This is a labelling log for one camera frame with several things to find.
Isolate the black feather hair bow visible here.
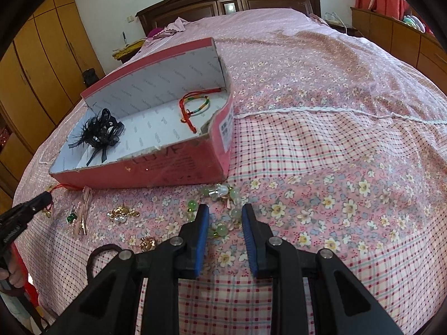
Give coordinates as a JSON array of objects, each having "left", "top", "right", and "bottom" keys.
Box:
[{"left": 68, "top": 108, "right": 125, "bottom": 166}]

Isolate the wooden wardrobe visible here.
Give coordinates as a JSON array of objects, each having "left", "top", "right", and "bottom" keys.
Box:
[{"left": 0, "top": 0, "right": 106, "bottom": 213}]

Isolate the green bead bracelet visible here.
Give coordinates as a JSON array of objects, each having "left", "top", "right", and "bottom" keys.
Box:
[{"left": 187, "top": 183, "right": 244, "bottom": 240}]

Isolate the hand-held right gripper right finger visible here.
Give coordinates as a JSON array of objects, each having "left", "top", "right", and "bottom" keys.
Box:
[{"left": 241, "top": 203, "right": 406, "bottom": 335}]

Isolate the pastel plush item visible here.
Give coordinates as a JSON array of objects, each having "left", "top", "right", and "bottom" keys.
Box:
[{"left": 403, "top": 14, "right": 434, "bottom": 35}]

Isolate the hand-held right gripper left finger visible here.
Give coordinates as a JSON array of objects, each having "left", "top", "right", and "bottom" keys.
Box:
[{"left": 45, "top": 203, "right": 210, "bottom": 335}]

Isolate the black hair tie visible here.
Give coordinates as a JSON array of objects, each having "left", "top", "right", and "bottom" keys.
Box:
[{"left": 85, "top": 243, "right": 123, "bottom": 283}]

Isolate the person's left hand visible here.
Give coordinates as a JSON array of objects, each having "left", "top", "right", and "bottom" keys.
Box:
[{"left": 6, "top": 245, "right": 24, "bottom": 287}]

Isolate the rainbow braided bracelet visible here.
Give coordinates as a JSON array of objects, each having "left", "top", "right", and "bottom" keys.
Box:
[{"left": 179, "top": 87, "right": 224, "bottom": 135}]

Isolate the pink floral bedspread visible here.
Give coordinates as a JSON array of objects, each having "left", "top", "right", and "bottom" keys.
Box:
[{"left": 14, "top": 7, "right": 447, "bottom": 335}]

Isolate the pink cardboard box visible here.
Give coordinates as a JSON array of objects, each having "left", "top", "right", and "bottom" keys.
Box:
[{"left": 49, "top": 37, "right": 235, "bottom": 190}]

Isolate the black bag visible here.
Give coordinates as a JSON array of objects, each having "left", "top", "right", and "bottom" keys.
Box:
[{"left": 82, "top": 68, "right": 106, "bottom": 90}]

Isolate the pink ribbon hair clip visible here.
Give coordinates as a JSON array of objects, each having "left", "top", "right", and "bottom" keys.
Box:
[{"left": 72, "top": 186, "right": 93, "bottom": 237}]

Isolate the wooden dresser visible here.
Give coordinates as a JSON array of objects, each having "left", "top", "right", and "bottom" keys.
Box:
[{"left": 351, "top": 6, "right": 447, "bottom": 96}]

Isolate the pink garment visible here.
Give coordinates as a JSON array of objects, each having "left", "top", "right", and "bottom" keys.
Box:
[{"left": 154, "top": 17, "right": 191, "bottom": 39}]

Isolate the yellow cloth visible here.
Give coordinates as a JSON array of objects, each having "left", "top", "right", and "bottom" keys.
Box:
[{"left": 112, "top": 41, "right": 144, "bottom": 63}]

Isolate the dark wooden headboard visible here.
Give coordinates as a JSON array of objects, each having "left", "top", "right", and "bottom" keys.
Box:
[{"left": 135, "top": 0, "right": 322, "bottom": 37}]

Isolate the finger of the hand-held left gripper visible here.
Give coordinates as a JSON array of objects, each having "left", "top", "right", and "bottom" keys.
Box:
[{"left": 0, "top": 190, "right": 54, "bottom": 231}]

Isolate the white cable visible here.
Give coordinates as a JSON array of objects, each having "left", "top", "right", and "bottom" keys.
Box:
[{"left": 324, "top": 11, "right": 357, "bottom": 36}]

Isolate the red cord bracelet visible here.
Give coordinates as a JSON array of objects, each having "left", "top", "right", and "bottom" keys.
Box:
[{"left": 44, "top": 181, "right": 83, "bottom": 217}]

